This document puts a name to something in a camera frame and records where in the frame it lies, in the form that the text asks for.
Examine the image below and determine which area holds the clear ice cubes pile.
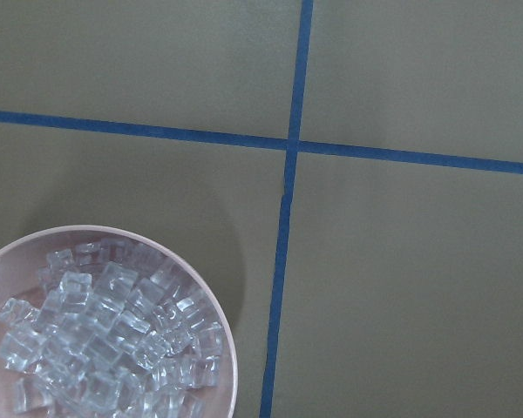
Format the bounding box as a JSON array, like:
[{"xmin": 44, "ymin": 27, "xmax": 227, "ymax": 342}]
[{"xmin": 0, "ymin": 238, "xmax": 225, "ymax": 417}]

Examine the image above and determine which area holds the pink bowl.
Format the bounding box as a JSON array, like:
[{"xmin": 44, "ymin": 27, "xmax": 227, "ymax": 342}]
[{"xmin": 0, "ymin": 225, "xmax": 238, "ymax": 417}]

